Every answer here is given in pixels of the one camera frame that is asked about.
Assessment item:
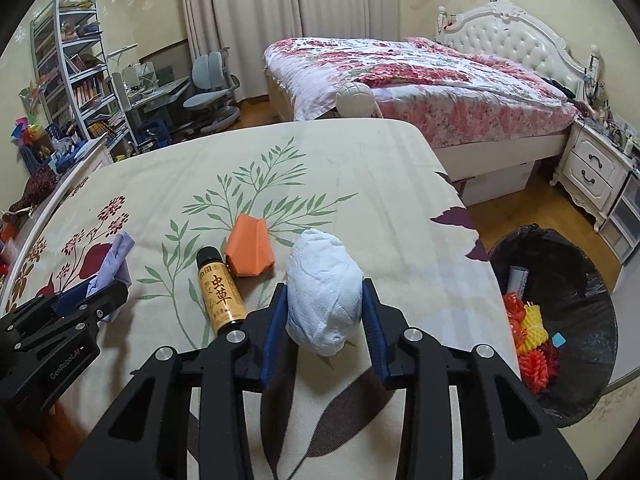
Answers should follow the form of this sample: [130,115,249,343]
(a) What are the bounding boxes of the small blue card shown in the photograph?
[551,333,566,349]

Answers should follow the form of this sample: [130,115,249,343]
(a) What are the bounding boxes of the dark red ribbon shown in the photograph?
[539,339,560,378]

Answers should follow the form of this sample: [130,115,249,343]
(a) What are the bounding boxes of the cream floral bed sheet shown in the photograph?
[6,119,515,465]

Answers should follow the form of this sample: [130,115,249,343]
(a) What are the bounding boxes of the yellow foam fruit net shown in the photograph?
[516,302,549,356]

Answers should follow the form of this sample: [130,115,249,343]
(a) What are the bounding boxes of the white camel milk box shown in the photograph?
[506,266,528,299]

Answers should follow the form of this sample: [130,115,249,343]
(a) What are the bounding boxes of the red plastic bag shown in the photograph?
[502,292,526,348]

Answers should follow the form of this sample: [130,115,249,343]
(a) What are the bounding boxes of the black trash bin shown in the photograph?
[489,224,618,428]

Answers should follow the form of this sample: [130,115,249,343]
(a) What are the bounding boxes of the study desk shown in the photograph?
[112,62,191,145]

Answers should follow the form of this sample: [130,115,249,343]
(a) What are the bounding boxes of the white round bedpost knob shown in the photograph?
[335,82,383,118]

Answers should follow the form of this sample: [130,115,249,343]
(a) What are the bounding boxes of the beige curtains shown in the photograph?
[182,0,400,101]

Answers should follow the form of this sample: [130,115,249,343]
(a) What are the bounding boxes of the red foam fruit net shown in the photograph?
[518,349,549,393]

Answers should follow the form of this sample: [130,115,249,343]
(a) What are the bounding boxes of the bed with pink floral quilt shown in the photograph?
[264,37,578,180]

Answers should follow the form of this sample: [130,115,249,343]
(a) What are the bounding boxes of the orange folded paper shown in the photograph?
[224,214,274,278]

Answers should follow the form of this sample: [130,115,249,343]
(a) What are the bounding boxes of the lavender paper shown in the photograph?
[86,231,134,297]

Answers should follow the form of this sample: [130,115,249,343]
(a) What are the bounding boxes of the white storage box under bed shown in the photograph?
[461,162,535,206]

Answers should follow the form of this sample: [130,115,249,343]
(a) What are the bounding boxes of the plastic drawer unit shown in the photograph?
[600,171,640,264]

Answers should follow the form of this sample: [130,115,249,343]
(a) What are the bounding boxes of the grey desk chair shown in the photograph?
[183,47,241,136]

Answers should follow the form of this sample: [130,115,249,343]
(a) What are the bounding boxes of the white bookshelf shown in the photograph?
[29,0,134,158]

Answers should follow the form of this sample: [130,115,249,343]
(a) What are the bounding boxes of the white nightstand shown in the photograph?
[549,119,634,232]

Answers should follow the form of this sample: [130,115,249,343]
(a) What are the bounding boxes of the white tissue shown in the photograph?
[286,229,363,358]

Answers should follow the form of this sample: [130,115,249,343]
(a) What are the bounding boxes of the amber bottle black cap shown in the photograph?
[196,246,247,337]

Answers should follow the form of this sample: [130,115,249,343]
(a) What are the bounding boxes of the white tufted headboard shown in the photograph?
[436,0,601,99]

